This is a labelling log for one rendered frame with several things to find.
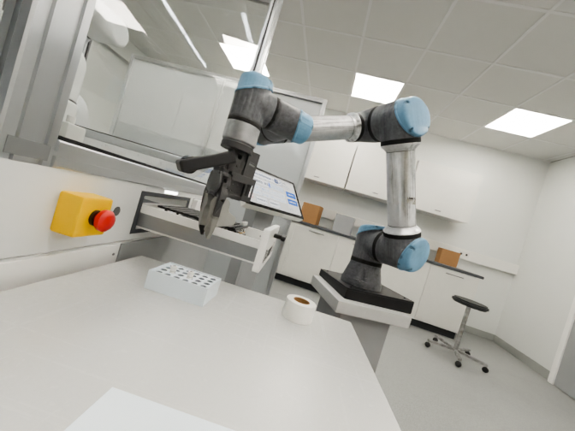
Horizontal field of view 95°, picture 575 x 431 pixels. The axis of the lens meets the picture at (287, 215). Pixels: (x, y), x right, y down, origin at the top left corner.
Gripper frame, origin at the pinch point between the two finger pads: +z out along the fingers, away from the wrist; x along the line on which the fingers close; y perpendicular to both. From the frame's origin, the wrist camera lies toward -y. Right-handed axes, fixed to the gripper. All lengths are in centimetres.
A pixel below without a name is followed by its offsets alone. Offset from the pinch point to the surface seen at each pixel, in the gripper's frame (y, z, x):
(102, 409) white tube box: -17.0, 8.2, -35.3
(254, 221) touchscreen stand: 65, 3, 89
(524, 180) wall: 480, -156, 62
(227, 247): 9.1, 4.0, 4.6
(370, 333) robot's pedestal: 65, 23, -7
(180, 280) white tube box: -3.5, 9.6, -5.0
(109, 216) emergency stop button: -17.2, 0.8, -0.2
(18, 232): -27.7, 5.4, -1.4
